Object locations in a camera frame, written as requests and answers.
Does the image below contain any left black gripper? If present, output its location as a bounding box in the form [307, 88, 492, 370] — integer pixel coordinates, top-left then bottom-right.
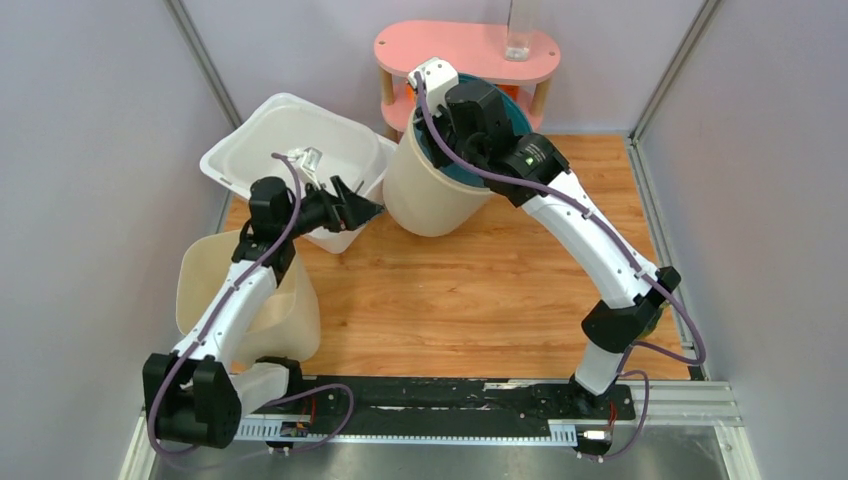
[280, 177, 385, 240]

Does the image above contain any teal plastic bucket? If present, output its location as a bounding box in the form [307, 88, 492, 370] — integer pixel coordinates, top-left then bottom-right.
[413, 73, 533, 188]

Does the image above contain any beige round bucket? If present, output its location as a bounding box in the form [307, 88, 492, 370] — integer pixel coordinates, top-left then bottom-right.
[382, 116, 494, 237]

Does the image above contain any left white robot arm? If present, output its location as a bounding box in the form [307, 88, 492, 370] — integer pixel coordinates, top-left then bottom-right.
[142, 176, 384, 453]

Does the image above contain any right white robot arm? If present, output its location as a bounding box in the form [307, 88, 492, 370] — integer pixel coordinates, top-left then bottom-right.
[419, 80, 681, 418]

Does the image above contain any pink three-tier shelf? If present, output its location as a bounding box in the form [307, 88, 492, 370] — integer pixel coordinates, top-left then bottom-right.
[373, 20, 561, 136]

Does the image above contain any white square plastic bin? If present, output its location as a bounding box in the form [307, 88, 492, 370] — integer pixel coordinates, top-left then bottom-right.
[199, 92, 399, 256]

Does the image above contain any clear glass bottle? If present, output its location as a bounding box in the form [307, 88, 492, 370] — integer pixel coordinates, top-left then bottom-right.
[504, 0, 537, 62]

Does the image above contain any beige square waste bin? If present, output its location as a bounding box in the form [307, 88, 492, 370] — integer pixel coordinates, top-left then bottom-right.
[176, 231, 321, 367]

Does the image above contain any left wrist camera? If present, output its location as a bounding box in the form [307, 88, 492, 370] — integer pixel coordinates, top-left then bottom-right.
[291, 147, 323, 188]

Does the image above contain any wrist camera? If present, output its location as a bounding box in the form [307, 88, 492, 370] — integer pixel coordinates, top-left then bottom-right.
[407, 57, 459, 117]
[291, 147, 323, 188]

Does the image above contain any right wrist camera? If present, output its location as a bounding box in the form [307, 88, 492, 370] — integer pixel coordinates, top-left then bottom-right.
[407, 57, 459, 117]

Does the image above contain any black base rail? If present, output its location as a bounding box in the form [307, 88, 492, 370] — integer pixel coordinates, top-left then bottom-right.
[231, 374, 637, 458]

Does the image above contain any aluminium frame rail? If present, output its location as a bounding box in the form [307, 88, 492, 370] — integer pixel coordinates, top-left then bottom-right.
[124, 373, 761, 479]

